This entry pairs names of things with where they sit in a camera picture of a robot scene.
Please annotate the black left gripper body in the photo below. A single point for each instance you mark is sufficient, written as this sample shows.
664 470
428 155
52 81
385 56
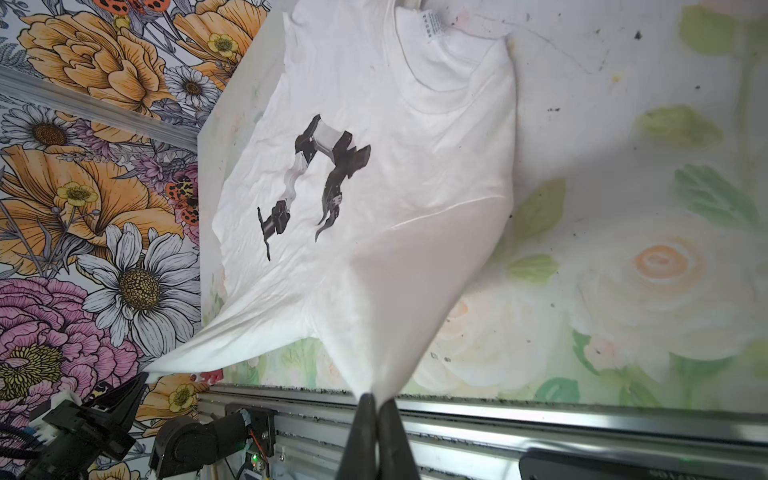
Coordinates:
81 441

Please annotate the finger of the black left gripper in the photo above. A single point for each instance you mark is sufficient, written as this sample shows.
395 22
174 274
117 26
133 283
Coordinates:
116 409

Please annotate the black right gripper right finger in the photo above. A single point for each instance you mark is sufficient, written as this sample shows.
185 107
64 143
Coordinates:
396 460

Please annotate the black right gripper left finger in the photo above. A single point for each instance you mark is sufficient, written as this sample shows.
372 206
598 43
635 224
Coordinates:
359 460

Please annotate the white t-shirt with robot print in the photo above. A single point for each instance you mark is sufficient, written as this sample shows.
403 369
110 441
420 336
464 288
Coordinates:
376 184

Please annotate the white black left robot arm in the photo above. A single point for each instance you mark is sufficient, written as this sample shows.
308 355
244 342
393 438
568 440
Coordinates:
185 445

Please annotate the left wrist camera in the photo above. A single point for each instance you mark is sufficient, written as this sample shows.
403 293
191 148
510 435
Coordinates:
41 420

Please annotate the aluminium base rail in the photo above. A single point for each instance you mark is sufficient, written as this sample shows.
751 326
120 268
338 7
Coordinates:
486 439

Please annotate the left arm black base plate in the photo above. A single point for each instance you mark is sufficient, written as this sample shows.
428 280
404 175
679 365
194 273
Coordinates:
259 420

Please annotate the left aluminium corner post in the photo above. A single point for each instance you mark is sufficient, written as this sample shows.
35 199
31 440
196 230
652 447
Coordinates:
35 90

